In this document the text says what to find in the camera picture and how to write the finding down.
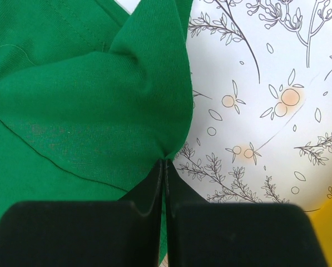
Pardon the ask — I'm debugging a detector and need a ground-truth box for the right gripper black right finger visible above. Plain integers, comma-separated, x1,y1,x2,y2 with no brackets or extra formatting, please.
164,160,328,266

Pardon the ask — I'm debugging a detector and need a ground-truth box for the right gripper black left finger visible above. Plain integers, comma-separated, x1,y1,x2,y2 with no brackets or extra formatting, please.
0,160,164,266

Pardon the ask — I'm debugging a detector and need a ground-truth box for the green t shirt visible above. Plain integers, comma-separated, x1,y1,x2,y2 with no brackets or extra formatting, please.
0,1,193,219

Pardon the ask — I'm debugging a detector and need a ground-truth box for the floral patterned table mat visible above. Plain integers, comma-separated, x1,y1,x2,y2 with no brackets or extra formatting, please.
174,1,332,213

